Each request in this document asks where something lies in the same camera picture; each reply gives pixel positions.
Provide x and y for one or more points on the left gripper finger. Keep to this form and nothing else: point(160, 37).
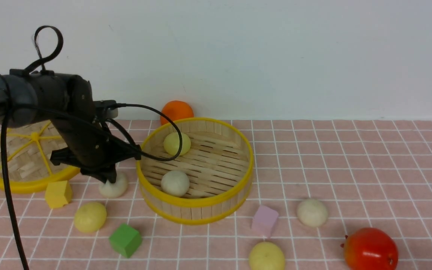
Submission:
point(107, 174)

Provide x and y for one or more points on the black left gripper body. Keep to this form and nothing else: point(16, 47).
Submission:
point(91, 148)

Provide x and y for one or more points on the white bun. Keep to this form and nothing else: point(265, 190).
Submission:
point(114, 190)
point(312, 212)

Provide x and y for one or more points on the yellow bun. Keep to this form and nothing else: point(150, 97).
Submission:
point(90, 217)
point(267, 256)
point(171, 143)

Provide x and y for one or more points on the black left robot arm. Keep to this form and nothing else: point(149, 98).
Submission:
point(67, 101)

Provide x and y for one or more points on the bamboo steamer lid yellow rim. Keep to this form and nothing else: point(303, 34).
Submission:
point(29, 150)

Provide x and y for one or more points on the bamboo steamer tray yellow rim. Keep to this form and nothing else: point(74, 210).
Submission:
point(219, 166)

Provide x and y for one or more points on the yellow foam block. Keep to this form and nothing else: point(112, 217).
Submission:
point(58, 194)

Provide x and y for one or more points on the green foam cube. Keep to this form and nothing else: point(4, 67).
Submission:
point(125, 240)

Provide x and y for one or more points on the orange fruit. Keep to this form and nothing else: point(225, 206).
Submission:
point(177, 110)

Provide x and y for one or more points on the pink foam cube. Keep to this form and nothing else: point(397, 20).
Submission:
point(264, 221)

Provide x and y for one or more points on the pink grid tablecloth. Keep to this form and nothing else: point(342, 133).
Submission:
point(366, 173)

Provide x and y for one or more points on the red tomato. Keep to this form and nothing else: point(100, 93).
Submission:
point(370, 249)

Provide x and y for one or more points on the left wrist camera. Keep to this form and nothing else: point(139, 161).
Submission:
point(106, 109)

